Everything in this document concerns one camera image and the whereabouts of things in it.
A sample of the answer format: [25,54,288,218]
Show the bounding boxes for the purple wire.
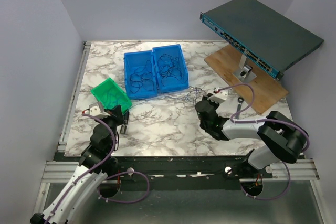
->
[136,86,208,104]

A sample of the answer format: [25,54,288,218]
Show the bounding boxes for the blue wire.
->
[101,87,128,109]

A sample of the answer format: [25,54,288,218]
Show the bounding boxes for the black wire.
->
[128,60,155,95]
[159,54,186,88]

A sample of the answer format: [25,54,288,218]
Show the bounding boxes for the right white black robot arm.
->
[195,97,309,178]

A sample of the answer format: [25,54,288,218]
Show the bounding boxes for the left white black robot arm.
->
[30,105,124,223]

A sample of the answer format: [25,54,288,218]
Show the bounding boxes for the large silver combination wrench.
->
[234,97,244,119]

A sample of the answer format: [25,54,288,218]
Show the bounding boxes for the green plastic bin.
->
[91,78,132,113]

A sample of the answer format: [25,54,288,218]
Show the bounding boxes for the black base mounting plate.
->
[99,156,272,196]

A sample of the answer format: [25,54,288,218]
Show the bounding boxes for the right blue plastic bin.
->
[152,44,189,93]

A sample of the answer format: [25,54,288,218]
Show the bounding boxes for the blue plastic bin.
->
[123,50,158,100]
[152,44,189,93]

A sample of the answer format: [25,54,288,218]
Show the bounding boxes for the wooden board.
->
[204,45,288,114]

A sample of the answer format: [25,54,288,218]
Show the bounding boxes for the left blue plastic bin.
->
[123,50,158,100]

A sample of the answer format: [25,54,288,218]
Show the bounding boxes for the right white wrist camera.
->
[207,88,228,104]

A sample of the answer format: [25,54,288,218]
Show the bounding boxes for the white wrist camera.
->
[83,102,109,119]
[207,88,228,104]

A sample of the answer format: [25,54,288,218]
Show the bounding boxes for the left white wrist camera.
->
[83,102,109,119]

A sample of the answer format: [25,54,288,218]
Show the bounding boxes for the aluminium rail frame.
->
[28,40,326,224]

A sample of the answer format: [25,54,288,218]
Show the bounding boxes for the metal switch stand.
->
[234,54,257,83]

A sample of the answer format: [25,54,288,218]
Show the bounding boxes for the dark network switch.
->
[200,0,324,81]

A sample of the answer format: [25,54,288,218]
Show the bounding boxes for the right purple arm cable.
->
[215,83,310,201]

